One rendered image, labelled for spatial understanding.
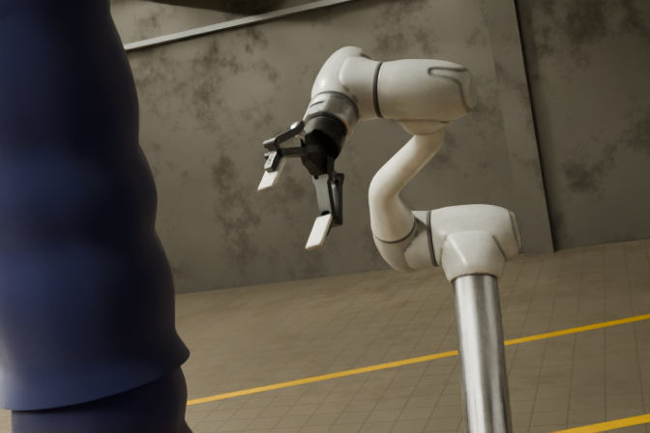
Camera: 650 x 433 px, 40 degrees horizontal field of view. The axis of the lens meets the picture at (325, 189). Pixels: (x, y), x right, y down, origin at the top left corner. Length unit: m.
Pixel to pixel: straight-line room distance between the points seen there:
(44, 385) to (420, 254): 1.14
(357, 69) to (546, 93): 8.10
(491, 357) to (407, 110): 0.63
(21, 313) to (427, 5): 8.95
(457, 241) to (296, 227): 8.42
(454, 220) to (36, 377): 1.17
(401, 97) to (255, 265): 9.15
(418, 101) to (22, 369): 0.81
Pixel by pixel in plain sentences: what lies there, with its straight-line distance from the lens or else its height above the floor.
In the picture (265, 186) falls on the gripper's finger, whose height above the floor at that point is 1.77.
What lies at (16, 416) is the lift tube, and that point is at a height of 1.59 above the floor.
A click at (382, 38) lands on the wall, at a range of 9.90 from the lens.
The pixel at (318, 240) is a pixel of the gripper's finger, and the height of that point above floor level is 1.67.
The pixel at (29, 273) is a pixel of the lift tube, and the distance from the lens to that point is 1.03.
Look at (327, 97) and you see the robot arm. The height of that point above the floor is 1.89.
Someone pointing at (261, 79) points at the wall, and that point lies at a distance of 10.33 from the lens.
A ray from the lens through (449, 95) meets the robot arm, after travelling 1.53.
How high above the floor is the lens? 1.87
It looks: 5 degrees down
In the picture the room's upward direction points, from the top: 10 degrees counter-clockwise
